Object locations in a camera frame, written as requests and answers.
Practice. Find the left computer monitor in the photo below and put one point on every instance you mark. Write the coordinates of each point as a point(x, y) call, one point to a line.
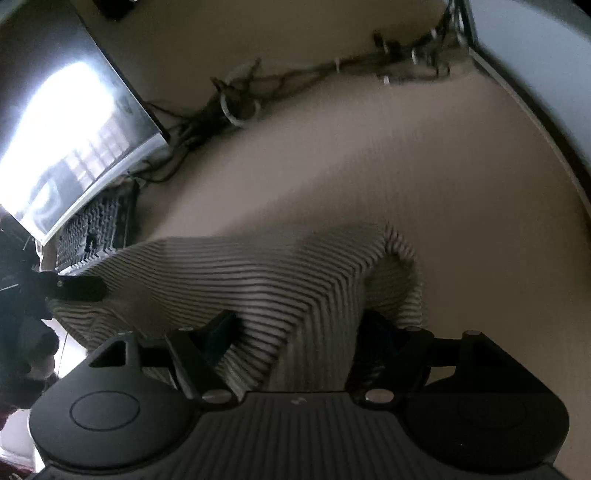
point(70, 123)

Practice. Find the right curved monitor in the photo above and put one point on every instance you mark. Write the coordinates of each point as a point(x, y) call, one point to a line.
point(540, 50)

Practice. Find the black keyboard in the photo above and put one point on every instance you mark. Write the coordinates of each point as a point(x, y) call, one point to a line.
point(103, 226)

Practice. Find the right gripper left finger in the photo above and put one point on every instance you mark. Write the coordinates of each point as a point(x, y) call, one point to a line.
point(191, 355)

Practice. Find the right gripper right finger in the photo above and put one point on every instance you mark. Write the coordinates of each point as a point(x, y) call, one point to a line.
point(395, 359)

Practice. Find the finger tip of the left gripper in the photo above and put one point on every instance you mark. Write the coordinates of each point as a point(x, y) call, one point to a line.
point(73, 288)

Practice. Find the striped white black garment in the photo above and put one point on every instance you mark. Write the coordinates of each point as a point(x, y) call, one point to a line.
point(300, 292)

